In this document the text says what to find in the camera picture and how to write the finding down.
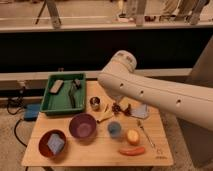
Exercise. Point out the blue sponge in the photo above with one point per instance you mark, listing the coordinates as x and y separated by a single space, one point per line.
55 143

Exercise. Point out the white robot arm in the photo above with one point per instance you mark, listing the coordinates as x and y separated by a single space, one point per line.
189 102

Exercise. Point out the purple bowl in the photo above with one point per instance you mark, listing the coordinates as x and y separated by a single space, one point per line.
83 126

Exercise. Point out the red bowl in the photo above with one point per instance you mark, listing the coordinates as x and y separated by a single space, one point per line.
44 149

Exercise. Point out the small metal cup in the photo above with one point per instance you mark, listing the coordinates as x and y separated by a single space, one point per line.
95 103

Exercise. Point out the dark grape bunch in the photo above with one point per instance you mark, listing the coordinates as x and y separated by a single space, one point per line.
116 109

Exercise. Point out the yellow banana piece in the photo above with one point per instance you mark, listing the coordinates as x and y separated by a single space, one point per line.
105 115

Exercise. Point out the dark tool in tray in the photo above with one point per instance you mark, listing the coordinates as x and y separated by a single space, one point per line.
75 85

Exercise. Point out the grey folded cloth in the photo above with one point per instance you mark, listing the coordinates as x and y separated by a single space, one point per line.
140 111

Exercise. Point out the green plastic tray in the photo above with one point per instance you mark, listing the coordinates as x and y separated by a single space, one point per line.
59 103

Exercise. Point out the blue glass cup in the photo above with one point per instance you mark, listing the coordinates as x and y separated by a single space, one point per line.
114 129

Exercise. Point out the grey block in tray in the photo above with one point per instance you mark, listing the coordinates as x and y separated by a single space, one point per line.
56 86

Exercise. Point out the yellow peach fruit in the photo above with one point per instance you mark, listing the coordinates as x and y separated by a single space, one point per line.
133 137

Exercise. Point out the metal spoon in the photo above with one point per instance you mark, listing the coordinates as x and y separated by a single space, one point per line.
140 125

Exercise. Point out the blue power box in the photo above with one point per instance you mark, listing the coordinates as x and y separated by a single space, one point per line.
32 111

